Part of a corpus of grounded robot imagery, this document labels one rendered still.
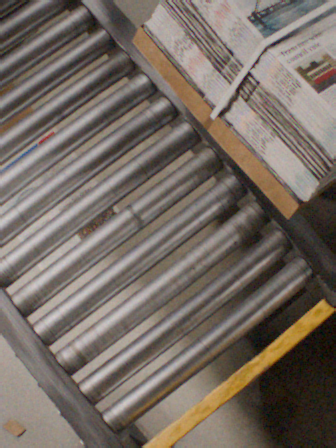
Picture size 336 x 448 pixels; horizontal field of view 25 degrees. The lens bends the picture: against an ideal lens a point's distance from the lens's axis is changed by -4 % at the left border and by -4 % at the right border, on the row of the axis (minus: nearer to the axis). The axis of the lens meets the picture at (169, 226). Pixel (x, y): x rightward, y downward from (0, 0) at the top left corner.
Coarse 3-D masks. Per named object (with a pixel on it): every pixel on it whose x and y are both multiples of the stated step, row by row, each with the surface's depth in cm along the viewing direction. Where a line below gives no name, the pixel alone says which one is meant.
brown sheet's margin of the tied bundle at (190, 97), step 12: (144, 36) 118; (144, 48) 120; (156, 48) 118; (156, 60) 119; (168, 72) 119; (168, 84) 120; (180, 84) 118; (180, 96) 120; (192, 96) 118; (192, 108) 119
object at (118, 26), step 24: (96, 0) 145; (96, 24) 146; (120, 24) 143; (120, 48) 143; (144, 72) 141; (168, 96) 140; (192, 120) 138; (216, 144) 137; (240, 168) 136; (288, 240) 134; (312, 240) 133; (312, 264) 132; (312, 288) 140
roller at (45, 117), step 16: (112, 64) 141; (128, 64) 142; (80, 80) 140; (96, 80) 140; (112, 80) 142; (64, 96) 139; (80, 96) 140; (96, 96) 142; (32, 112) 139; (48, 112) 138; (64, 112) 139; (16, 128) 137; (32, 128) 137; (48, 128) 139; (0, 144) 136; (16, 144) 137; (0, 160) 137
